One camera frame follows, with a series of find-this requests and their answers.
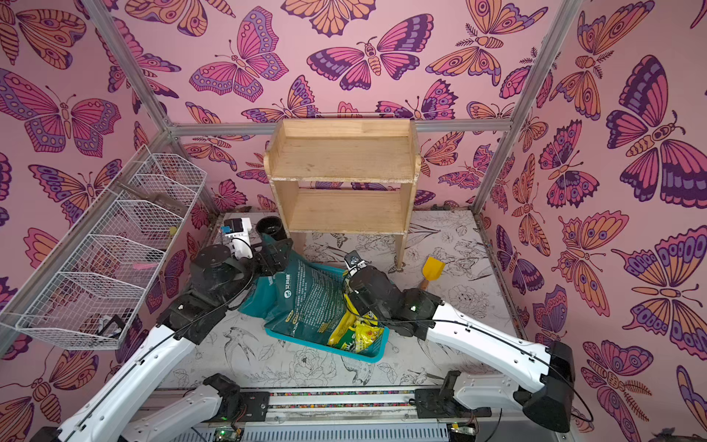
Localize yellow flower packet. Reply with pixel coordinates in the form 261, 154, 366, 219
341, 322, 385, 354

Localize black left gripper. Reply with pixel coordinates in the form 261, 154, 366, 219
216, 238, 294, 311

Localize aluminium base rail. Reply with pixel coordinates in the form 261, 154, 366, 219
109, 385, 581, 442

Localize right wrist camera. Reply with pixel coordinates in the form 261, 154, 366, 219
344, 250, 367, 276

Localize yellow toy shovel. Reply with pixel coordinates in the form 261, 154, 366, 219
419, 256, 446, 291

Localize teal plastic basket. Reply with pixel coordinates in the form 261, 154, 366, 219
264, 260, 388, 363

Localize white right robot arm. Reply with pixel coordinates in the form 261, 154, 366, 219
344, 266, 576, 433

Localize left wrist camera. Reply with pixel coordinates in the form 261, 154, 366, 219
221, 217, 253, 259

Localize aluminium frame post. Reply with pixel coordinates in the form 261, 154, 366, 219
471, 0, 583, 215
82, 0, 222, 217

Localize wooden two-tier shelf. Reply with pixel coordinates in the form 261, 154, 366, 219
263, 118, 422, 269

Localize white wire wall basket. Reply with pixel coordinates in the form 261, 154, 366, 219
1, 147, 207, 350

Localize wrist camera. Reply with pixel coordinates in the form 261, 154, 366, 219
221, 217, 253, 259
344, 250, 367, 276

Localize yellow green packet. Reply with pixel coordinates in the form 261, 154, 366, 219
327, 312, 357, 347

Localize aluminium frame post left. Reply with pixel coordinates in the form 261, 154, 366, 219
82, 0, 222, 217

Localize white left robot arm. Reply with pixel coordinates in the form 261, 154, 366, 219
33, 238, 293, 441

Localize large green yellow fertilizer bag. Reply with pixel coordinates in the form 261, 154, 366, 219
265, 252, 349, 347

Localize aluminium frame post right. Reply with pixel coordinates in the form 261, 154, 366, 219
471, 0, 583, 215

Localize black plastic flower pots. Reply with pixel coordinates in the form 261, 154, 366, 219
255, 215, 288, 241

